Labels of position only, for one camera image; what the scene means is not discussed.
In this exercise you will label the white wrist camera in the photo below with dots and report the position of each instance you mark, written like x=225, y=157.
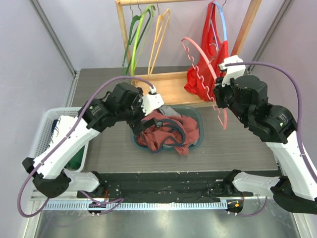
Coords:
x=151, y=101
x=234, y=71

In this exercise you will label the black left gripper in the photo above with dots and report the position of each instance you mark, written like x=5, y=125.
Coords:
x=137, y=125

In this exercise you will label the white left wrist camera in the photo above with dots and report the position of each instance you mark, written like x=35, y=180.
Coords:
x=151, y=101

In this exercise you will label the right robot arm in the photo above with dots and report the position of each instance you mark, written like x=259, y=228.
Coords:
x=296, y=190

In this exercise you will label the light blue hanger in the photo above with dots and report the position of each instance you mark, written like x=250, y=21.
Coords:
x=220, y=10

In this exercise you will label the teal plastic tub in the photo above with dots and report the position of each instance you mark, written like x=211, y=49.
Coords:
x=183, y=110

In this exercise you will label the white plastic basket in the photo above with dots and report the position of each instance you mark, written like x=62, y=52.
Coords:
x=45, y=130

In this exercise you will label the grey tank top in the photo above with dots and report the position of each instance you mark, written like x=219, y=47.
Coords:
x=169, y=112

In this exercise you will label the wooden clothes rack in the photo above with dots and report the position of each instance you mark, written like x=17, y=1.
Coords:
x=170, y=85

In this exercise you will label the pink tank top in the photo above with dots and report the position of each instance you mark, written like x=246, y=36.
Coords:
x=177, y=132

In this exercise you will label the green folded cloth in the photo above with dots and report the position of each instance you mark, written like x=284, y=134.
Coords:
x=76, y=160

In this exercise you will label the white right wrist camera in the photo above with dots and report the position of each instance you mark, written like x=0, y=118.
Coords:
x=234, y=71

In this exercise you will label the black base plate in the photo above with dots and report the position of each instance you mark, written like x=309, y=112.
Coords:
x=167, y=187

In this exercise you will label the dark green hanger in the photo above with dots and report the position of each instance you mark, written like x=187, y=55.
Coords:
x=130, y=42

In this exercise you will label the white slotted cable duct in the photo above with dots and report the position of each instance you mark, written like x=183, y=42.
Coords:
x=89, y=205

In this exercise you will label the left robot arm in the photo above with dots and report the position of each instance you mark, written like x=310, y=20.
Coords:
x=125, y=103

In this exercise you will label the yellow hanger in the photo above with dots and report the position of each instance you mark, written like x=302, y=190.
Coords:
x=161, y=26

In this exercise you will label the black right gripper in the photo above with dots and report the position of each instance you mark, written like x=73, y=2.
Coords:
x=218, y=94

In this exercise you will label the lime green hanger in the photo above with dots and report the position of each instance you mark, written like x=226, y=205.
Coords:
x=141, y=28

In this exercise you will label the red tank top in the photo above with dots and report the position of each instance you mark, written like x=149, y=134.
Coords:
x=213, y=50

